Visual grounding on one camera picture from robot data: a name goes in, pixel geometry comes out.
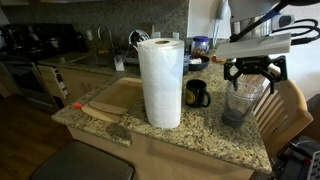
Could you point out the clear jar with blue lid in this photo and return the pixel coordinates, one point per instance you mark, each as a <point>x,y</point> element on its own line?
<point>200,45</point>

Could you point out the black kitchen stove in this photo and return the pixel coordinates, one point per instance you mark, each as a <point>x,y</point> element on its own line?
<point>33,40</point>

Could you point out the white paper towel roll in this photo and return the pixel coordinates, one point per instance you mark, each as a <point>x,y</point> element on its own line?
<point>161,86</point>

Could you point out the white bottle with orange label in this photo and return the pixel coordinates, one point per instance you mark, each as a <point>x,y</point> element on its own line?
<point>196,61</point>

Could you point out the wooden slat-back chair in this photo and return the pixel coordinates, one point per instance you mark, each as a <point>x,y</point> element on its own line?
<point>290,106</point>

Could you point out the small orange-red cap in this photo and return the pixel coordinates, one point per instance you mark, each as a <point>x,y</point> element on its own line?
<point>77,106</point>

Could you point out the grey trash can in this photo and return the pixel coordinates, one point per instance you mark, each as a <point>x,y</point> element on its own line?
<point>80,163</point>

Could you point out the open wooden kitchen drawer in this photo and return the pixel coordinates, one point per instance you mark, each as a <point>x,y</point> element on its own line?
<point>50,80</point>

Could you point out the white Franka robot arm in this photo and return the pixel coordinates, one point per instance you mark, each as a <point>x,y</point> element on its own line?
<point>250,13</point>

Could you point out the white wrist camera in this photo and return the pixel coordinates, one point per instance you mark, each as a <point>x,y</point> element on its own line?
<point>283,21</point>

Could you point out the chrome kitchen faucet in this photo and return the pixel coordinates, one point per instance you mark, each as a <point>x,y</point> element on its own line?
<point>110,40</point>

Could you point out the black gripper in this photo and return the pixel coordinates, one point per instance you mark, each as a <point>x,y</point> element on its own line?
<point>253,65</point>

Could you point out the clear plastic blender cup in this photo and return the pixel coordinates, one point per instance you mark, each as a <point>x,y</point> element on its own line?
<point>240,103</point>

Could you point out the small white sink caddy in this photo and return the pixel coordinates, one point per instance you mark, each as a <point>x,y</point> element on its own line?
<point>119,63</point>

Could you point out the orange package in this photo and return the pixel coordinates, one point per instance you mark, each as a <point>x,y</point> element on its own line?
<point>218,60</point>

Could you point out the dark blue bowl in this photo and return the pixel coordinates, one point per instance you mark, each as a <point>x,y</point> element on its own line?
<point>200,66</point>

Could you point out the large wooden cutting board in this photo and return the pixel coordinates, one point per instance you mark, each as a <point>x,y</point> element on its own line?
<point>116,96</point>

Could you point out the small wooden cutting board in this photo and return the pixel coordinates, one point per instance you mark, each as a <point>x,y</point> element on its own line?
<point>98,115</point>

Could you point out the black mug with yellow logo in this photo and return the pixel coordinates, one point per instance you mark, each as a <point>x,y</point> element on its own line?
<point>195,94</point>

